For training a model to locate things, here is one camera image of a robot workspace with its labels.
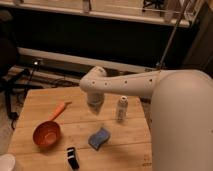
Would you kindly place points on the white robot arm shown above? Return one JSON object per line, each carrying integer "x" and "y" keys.
{"x": 181, "y": 113}

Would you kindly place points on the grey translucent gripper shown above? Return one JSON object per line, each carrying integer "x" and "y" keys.
{"x": 95, "y": 102}

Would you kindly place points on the black office chair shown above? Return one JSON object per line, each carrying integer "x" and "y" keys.
{"x": 9, "y": 57}

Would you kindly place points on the white spray bottle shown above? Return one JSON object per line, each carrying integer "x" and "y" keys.
{"x": 121, "y": 108}

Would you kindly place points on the wooden shelf board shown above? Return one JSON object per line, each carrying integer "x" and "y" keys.
{"x": 127, "y": 10}

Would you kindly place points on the orange measuring cup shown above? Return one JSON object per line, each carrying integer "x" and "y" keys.
{"x": 48, "y": 133}

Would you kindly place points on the blue sponge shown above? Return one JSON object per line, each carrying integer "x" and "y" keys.
{"x": 97, "y": 139}

